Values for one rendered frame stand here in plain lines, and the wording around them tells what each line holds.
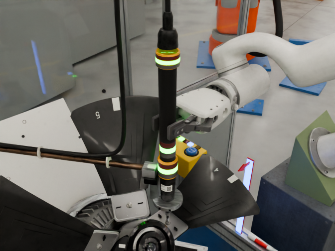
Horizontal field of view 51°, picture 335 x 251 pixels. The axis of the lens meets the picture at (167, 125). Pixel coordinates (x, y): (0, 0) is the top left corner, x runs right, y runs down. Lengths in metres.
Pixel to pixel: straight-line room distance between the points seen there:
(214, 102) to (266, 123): 2.82
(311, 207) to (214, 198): 0.51
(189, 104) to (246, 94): 0.15
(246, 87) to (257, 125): 2.68
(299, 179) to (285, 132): 2.09
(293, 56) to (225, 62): 0.15
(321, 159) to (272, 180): 0.20
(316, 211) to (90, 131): 0.86
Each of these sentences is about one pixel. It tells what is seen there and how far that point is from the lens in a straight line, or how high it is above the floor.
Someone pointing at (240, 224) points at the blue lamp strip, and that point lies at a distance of 1.27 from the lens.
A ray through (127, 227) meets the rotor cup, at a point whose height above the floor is 1.25.
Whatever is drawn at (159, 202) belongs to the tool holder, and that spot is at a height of 1.27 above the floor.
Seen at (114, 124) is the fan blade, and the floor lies 1.40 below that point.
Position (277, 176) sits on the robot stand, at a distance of 1.46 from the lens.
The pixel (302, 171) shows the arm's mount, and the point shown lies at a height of 1.02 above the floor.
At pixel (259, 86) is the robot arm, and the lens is 0.85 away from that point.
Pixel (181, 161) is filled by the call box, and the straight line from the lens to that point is 1.26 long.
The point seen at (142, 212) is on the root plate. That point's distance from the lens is 0.83.
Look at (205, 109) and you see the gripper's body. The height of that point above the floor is 1.49.
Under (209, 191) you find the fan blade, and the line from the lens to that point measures 0.96.
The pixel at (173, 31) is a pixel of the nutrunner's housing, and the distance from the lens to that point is 0.60.
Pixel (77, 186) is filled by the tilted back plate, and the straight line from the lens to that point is 1.02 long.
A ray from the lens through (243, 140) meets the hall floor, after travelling 3.25.
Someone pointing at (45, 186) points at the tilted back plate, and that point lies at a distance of 1.00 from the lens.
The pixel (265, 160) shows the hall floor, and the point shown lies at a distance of 3.06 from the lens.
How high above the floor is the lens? 1.85
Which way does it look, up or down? 33 degrees down
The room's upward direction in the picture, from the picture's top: straight up
